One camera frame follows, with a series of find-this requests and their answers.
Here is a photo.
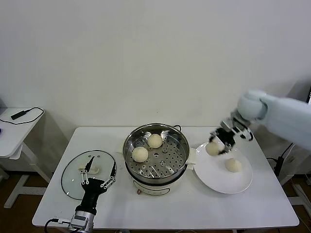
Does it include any glass lid with white handle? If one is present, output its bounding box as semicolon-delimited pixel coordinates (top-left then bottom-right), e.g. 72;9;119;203
61;150;118;200

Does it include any white charger cable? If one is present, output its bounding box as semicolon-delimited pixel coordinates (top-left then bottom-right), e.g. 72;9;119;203
281;142;296;158

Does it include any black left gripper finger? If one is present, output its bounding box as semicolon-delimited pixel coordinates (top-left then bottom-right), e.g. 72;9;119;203
80;157;95;185
100;162;117;189

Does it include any white shelf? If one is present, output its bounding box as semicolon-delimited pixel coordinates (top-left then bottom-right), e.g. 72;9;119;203
276;142;311;212

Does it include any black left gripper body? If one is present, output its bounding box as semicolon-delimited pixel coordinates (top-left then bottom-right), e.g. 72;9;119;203
76;178;108;216

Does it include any black adapter box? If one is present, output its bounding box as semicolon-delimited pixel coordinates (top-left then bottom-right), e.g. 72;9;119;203
10;110;27;120

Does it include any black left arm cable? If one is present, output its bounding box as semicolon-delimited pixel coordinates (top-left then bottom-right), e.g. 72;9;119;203
43;218;72;231

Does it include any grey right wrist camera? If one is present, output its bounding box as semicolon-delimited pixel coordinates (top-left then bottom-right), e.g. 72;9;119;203
219;119;234;133

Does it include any white side desk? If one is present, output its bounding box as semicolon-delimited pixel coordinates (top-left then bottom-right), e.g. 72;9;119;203
0;107;53;209

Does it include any white round plate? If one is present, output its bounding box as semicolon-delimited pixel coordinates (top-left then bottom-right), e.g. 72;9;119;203
193;141;254;195

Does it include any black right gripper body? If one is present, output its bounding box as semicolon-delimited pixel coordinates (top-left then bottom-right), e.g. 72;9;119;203
213;128;238;149

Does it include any black cable with adapter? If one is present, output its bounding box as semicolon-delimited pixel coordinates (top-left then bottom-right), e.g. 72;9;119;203
266;156;285;174

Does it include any steel perforated steamer basket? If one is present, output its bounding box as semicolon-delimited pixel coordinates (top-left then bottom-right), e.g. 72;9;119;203
122;123;191;181

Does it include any thin black adapter cable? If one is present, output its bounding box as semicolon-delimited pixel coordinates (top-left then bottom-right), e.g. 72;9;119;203
0;106;45;126

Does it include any white pleated steamed baozi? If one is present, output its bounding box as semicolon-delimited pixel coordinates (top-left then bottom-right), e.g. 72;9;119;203
225;158;242;173
147;133;163;149
206;141;225;156
132;146;149;163

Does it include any white electric cooking pot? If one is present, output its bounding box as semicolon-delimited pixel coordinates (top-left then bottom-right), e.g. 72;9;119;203
116;143;198;197

